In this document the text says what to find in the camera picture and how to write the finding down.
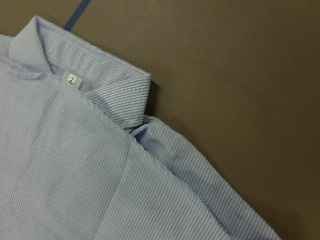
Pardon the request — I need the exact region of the light blue striped shirt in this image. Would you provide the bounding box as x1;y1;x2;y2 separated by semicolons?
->
0;16;279;240

